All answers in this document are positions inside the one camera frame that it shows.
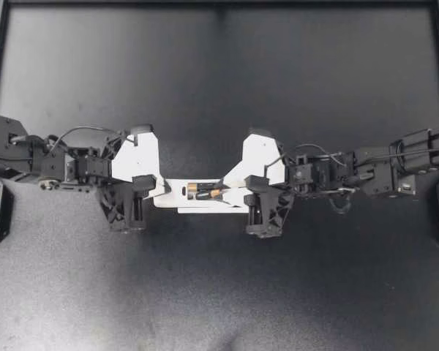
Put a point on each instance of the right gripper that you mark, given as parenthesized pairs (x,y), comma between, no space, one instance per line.
(267,212)

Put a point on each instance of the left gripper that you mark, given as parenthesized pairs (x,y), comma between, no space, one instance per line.
(124,204)

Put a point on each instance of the white remote control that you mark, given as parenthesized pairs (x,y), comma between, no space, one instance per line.
(177,194)

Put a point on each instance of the black and gold battery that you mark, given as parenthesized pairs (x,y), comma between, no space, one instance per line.
(201,188)
(209,195)

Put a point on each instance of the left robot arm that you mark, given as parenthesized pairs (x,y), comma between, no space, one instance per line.
(25,150)

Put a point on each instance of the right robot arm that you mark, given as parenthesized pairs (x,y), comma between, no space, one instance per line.
(388,164)

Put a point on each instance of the white battery cover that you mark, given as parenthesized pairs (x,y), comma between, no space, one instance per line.
(212,210)

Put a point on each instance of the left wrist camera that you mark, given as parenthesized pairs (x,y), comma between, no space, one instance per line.
(139,157)

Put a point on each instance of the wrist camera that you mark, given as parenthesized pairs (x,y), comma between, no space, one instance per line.
(139,157)
(259,157)

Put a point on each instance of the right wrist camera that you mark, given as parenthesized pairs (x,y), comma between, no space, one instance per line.
(259,157)

